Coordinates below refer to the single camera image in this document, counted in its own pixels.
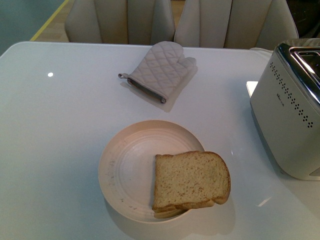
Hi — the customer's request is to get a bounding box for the bread slice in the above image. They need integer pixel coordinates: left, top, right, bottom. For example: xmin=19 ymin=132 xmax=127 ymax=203
xmin=152 ymin=151 xmax=231 ymax=213
xmin=153 ymin=209 xmax=189 ymax=219

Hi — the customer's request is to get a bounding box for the cream and chrome toaster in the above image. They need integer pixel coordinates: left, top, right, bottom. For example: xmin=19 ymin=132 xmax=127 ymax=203
xmin=250 ymin=43 xmax=320 ymax=181

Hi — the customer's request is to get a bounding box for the beige quilted oven mitt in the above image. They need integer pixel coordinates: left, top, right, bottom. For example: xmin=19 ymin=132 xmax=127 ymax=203
xmin=118 ymin=41 xmax=197 ymax=104

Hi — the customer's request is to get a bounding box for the pale pink round plate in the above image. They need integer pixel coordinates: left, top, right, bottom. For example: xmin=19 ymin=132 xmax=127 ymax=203
xmin=98 ymin=120 xmax=204 ymax=224

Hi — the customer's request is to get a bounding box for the left beige upholstered chair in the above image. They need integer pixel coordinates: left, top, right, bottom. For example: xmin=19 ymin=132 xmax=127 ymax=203
xmin=64 ymin=0 xmax=175 ymax=45

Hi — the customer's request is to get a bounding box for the beige upholstered chair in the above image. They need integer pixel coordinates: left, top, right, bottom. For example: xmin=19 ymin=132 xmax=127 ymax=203
xmin=174 ymin=0 xmax=299 ymax=50
xmin=64 ymin=0 xmax=175 ymax=45

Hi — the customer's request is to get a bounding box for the right beige upholstered chair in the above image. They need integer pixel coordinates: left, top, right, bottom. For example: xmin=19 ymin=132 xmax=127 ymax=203
xmin=174 ymin=0 xmax=299 ymax=50

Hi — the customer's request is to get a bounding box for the beige cushion at right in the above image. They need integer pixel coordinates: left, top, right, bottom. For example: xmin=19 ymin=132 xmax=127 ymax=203
xmin=250 ymin=37 xmax=320 ymax=53

